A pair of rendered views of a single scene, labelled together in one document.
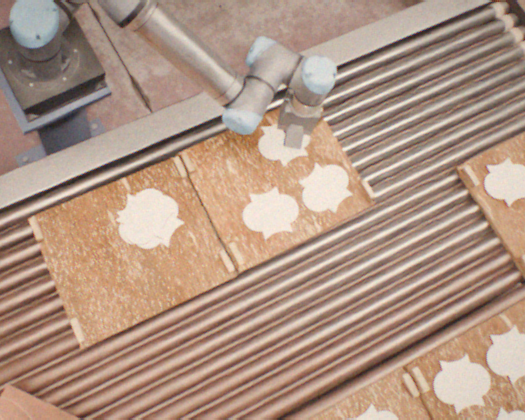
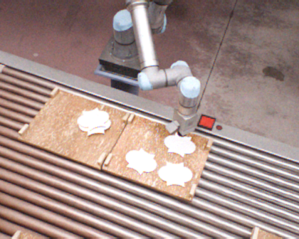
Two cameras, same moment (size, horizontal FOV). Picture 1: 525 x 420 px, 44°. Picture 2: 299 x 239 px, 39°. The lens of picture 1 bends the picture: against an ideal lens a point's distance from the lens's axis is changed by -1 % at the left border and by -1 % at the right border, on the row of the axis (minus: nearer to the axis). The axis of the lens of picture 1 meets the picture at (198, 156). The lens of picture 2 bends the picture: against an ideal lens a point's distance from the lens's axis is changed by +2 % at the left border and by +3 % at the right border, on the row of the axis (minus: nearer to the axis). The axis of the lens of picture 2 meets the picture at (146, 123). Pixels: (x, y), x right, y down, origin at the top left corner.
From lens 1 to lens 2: 1.10 m
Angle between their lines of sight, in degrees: 33
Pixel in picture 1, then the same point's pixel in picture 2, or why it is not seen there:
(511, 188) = not seen: outside the picture
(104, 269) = (59, 123)
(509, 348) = not seen: outside the picture
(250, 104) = (150, 75)
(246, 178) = (147, 143)
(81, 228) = (69, 106)
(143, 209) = (95, 116)
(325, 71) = (191, 84)
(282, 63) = (180, 73)
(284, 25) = not seen: hidden behind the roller
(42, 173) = (81, 83)
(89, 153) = (104, 90)
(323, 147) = (194, 161)
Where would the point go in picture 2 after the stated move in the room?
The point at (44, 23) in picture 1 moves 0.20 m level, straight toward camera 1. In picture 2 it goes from (124, 20) to (102, 43)
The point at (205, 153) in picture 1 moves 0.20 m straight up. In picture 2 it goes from (143, 122) to (145, 94)
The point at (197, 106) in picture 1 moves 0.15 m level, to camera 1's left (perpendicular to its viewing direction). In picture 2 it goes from (161, 109) to (147, 90)
